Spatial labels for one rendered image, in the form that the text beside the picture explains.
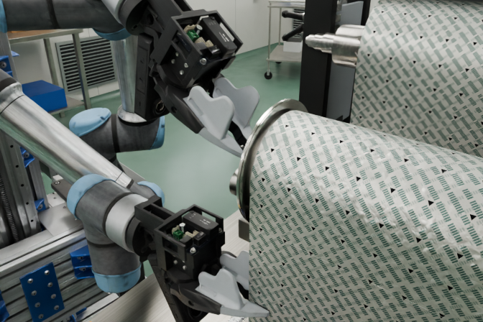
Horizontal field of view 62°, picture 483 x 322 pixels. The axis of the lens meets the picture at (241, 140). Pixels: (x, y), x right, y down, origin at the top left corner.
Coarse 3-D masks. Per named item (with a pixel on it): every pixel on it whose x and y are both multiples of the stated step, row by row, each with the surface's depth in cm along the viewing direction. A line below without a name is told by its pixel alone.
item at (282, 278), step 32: (256, 256) 44; (288, 256) 40; (256, 288) 46; (288, 288) 42; (320, 288) 39; (352, 288) 37; (256, 320) 48; (288, 320) 44; (320, 320) 41; (352, 320) 38; (384, 320) 36; (416, 320) 33; (448, 320) 32
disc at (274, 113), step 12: (276, 108) 41; (288, 108) 44; (300, 108) 46; (264, 120) 40; (276, 120) 42; (252, 132) 40; (264, 132) 41; (252, 144) 40; (252, 156) 40; (240, 168) 39; (240, 180) 40; (240, 192) 40; (240, 204) 41
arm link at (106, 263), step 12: (96, 252) 62; (108, 252) 62; (120, 252) 62; (132, 252) 65; (96, 264) 63; (108, 264) 63; (120, 264) 63; (132, 264) 65; (96, 276) 65; (108, 276) 63; (120, 276) 64; (132, 276) 66; (108, 288) 65; (120, 288) 65
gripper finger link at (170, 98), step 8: (160, 88) 44; (168, 88) 44; (176, 88) 44; (160, 96) 45; (168, 96) 43; (176, 96) 44; (184, 96) 44; (168, 104) 44; (176, 104) 43; (184, 104) 44; (176, 112) 44; (184, 112) 44; (192, 112) 44; (184, 120) 44; (192, 120) 44; (192, 128) 44; (200, 128) 44
